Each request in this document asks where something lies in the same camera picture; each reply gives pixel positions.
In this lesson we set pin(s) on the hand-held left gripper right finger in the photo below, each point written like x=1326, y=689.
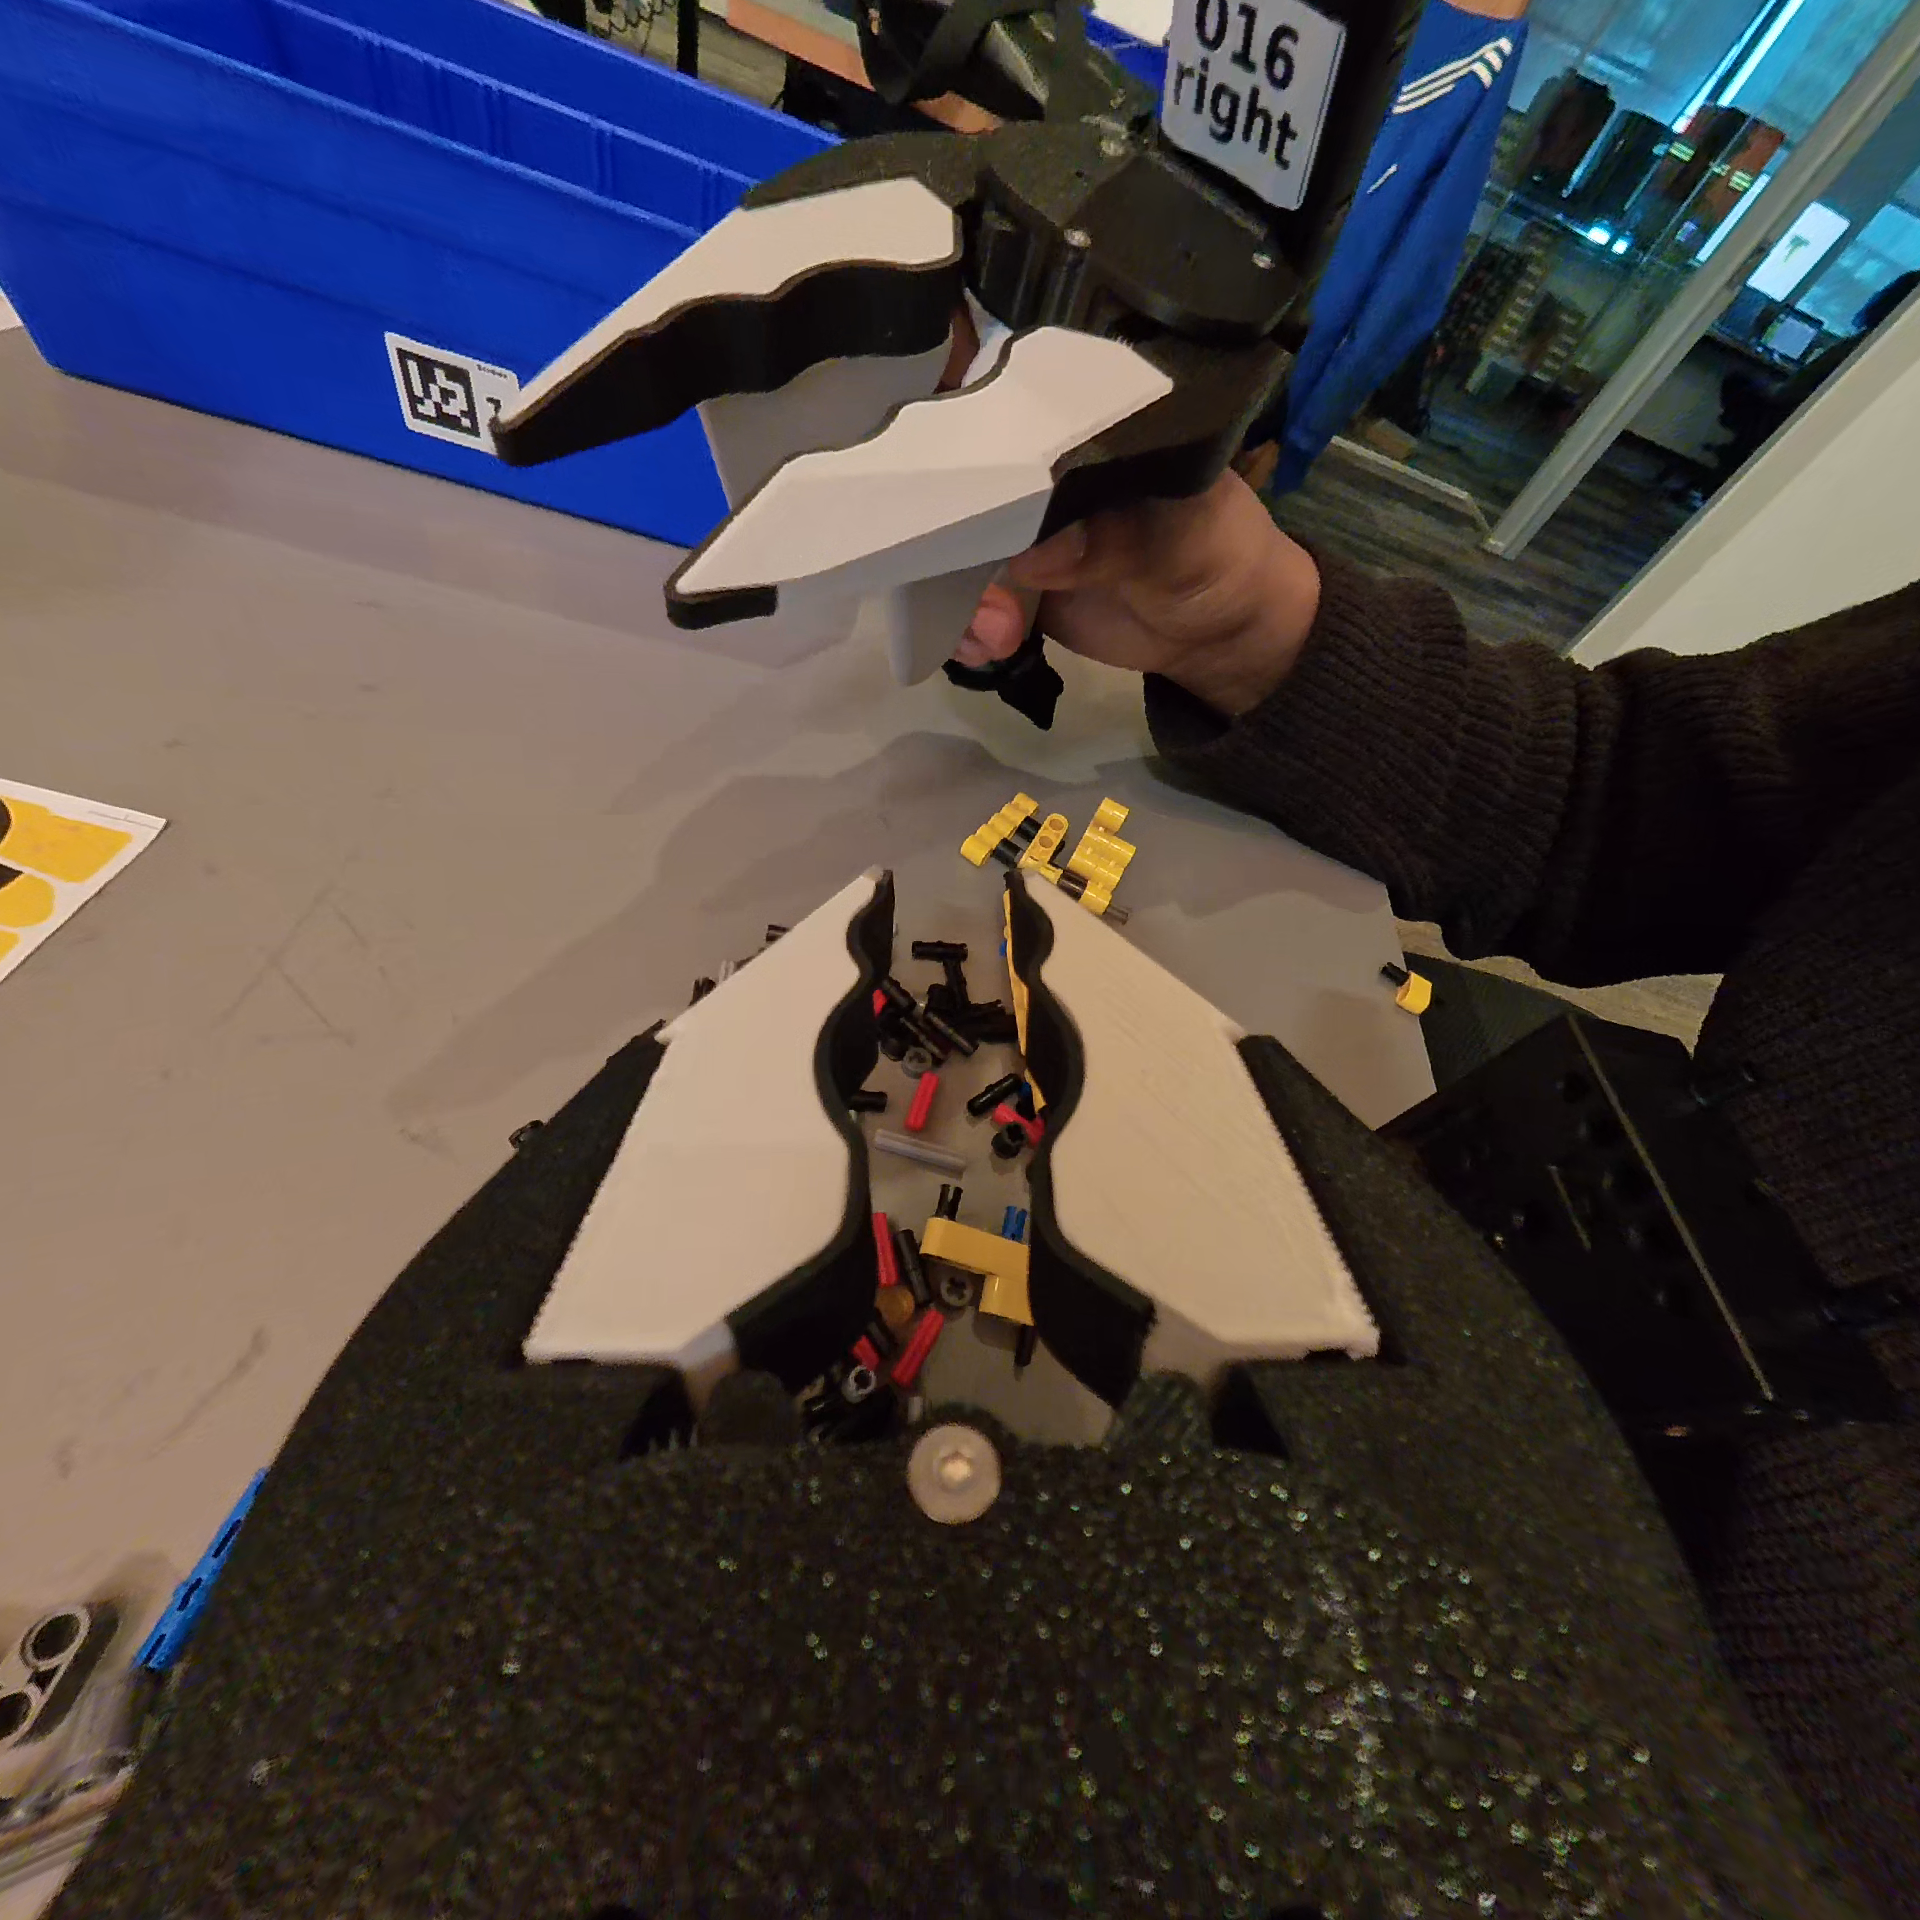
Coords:
x=1201, y=1184

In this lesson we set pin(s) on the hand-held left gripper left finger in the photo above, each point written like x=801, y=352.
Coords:
x=704, y=1170

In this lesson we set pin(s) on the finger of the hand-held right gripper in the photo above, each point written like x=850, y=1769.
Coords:
x=932, y=480
x=750, y=284

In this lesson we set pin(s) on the thin yellow toy beam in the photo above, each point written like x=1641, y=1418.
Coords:
x=1021, y=974

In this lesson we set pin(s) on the yellow toy brick assembly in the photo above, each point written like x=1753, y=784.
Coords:
x=1103, y=858

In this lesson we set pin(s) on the person's right hand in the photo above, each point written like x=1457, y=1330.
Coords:
x=1184, y=600

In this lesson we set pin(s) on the grey toy axle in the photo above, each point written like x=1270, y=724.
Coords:
x=914, y=1148

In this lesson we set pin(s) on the yellow toy angle piece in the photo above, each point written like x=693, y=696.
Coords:
x=974, y=1253

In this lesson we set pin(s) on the blue jacket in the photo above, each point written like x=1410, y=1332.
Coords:
x=1425, y=224

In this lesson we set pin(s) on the pile of black red pins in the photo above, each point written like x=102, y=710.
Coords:
x=938, y=1027

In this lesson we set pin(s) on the small yellow toy connector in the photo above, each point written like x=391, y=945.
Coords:
x=1416, y=989

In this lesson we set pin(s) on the blue plastic bin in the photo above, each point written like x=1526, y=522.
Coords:
x=300, y=224

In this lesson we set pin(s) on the glass display shelving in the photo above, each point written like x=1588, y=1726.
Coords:
x=1622, y=164

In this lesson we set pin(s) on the person's dark knit sweater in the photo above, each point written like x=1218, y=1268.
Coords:
x=1830, y=1349

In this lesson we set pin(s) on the blue toy beam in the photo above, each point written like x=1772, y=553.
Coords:
x=194, y=1588

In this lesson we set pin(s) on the yellow black sticker sheet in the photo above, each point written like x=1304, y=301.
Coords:
x=60, y=885

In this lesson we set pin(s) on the clear plastic parts bag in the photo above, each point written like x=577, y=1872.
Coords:
x=60, y=1724

